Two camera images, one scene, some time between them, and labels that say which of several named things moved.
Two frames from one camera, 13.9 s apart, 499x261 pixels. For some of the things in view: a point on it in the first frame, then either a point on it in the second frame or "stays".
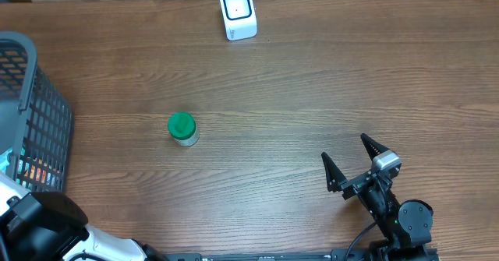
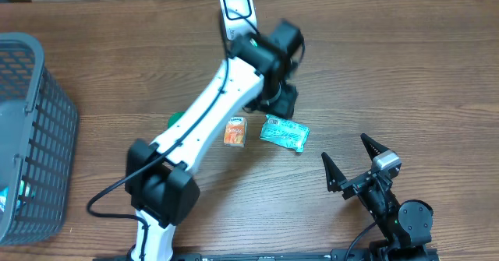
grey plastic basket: [37, 121] stays
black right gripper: [335, 176] stays
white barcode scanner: [238, 12] stays
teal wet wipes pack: [4, 161] → [284, 132]
